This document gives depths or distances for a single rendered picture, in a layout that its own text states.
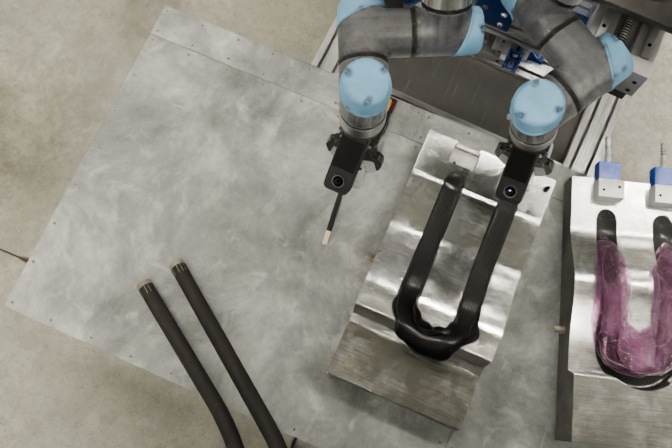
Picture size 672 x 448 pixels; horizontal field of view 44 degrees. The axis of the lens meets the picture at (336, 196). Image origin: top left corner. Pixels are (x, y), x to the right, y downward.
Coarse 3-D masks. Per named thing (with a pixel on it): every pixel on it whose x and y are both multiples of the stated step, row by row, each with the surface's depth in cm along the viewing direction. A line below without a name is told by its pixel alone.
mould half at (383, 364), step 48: (432, 144) 159; (432, 192) 157; (480, 192) 156; (528, 192) 156; (384, 240) 153; (480, 240) 155; (528, 240) 154; (384, 288) 147; (432, 288) 148; (384, 336) 152; (480, 336) 145; (384, 384) 150; (432, 384) 150
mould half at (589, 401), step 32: (576, 192) 160; (640, 192) 160; (576, 224) 158; (640, 224) 158; (576, 256) 154; (640, 256) 155; (576, 288) 151; (640, 288) 151; (576, 320) 151; (640, 320) 151; (576, 352) 150; (576, 384) 145; (608, 384) 145; (576, 416) 144; (608, 416) 144; (640, 416) 144
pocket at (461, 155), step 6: (456, 144) 159; (456, 150) 161; (462, 150) 161; (468, 150) 160; (474, 150) 160; (450, 156) 161; (456, 156) 161; (462, 156) 161; (468, 156) 161; (474, 156) 161; (456, 162) 161; (462, 162) 161; (468, 162) 161; (474, 162) 161; (468, 168) 160; (474, 168) 160
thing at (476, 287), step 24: (456, 192) 157; (432, 216) 156; (504, 216) 156; (432, 240) 155; (504, 240) 154; (432, 264) 151; (480, 264) 154; (408, 288) 149; (480, 288) 151; (408, 312) 151; (480, 312) 146; (408, 336) 151; (432, 336) 151; (456, 336) 150
